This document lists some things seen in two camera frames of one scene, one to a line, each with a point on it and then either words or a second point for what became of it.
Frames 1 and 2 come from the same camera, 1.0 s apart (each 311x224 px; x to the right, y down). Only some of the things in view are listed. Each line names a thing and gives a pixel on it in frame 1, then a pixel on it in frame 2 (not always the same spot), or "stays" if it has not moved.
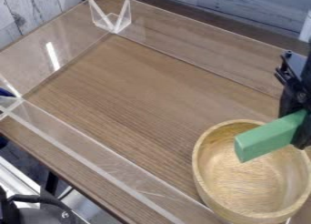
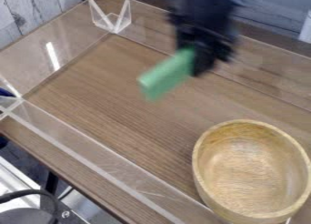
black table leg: x=50 y=183 stays
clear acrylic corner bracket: x=112 y=23 stays
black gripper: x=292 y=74 -> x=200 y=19
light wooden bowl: x=255 y=191 stays
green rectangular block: x=267 y=138 -> x=167 y=74
